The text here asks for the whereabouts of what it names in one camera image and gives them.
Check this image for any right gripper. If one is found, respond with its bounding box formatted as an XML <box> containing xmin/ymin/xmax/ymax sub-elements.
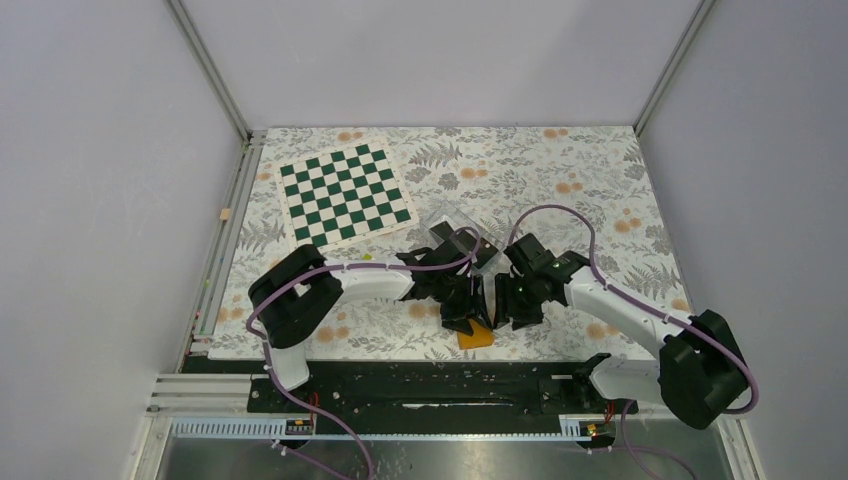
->
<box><xmin>492</xmin><ymin>271</ymin><xmax>544</xmax><ymax>331</ymax></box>

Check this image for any aluminium frame post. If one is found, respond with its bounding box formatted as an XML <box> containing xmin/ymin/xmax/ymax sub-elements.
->
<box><xmin>164</xmin><ymin>0</ymin><xmax>252</xmax><ymax>143</ymax></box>
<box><xmin>633</xmin><ymin>0</ymin><xmax>717</xmax><ymax>137</ymax></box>

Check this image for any purple cable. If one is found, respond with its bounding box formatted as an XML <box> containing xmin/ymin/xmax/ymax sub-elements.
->
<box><xmin>506</xmin><ymin>203</ymin><xmax>761</xmax><ymax>480</ymax></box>
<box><xmin>245</xmin><ymin>226</ymin><xmax>482</xmax><ymax>480</ymax></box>

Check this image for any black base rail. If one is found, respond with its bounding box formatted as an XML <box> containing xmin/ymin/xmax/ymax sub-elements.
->
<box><xmin>246</xmin><ymin>357</ymin><xmax>639</xmax><ymax>436</ymax></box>

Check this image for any green white chessboard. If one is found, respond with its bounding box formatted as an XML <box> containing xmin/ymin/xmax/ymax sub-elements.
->
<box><xmin>273</xmin><ymin>137</ymin><xmax>419</xmax><ymax>251</ymax></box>

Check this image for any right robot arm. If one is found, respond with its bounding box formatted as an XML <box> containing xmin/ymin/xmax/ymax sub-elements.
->
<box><xmin>495</xmin><ymin>234</ymin><xmax>753</xmax><ymax>430</ymax></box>

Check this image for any left aluminium frame post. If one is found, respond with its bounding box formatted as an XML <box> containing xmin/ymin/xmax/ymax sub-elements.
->
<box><xmin>164</xmin><ymin>0</ymin><xmax>252</xmax><ymax>143</ymax></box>

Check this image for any orange leather card holder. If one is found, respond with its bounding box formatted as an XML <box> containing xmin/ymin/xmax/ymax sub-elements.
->
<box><xmin>457</xmin><ymin>320</ymin><xmax>495</xmax><ymax>350</ymax></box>

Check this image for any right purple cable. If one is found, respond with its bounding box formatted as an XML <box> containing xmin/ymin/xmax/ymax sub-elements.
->
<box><xmin>506</xmin><ymin>203</ymin><xmax>761</xmax><ymax>480</ymax></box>

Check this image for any right aluminium frame post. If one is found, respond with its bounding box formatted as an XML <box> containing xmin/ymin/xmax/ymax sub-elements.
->
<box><xmin>633</xmin><ymin>0</ymin><xmax>717</xmax><ymax>137</ymax></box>

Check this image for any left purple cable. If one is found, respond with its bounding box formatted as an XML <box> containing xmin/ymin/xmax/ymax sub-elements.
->
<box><xmin>245</xmin><ymin>226</ymin><xmax>482</xmax><ymax>480</ymax></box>

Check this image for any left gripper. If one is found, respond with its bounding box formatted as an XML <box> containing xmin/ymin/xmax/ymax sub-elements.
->
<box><xmin>431</xmin><ymin>274</ymin><xmax>492</xmax><ymax>337</ymax></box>

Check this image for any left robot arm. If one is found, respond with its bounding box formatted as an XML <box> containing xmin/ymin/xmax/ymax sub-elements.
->
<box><xmin>246</xmin><ymin>227</ymin><xmax>494</xmax><ymax>411</ymax></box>

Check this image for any floral patterned table mat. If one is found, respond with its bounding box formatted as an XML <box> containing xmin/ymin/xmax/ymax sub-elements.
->
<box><xmin>208</xmin><ymin>126</ymin><xmax>688</xmax><ymax>361</ymax></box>

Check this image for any clear plastic card box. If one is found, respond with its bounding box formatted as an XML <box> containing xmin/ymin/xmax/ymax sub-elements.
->
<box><xmin>420</xmin><ymin>200</ymin><xmax>504</xmax><ymax>274</ymax></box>

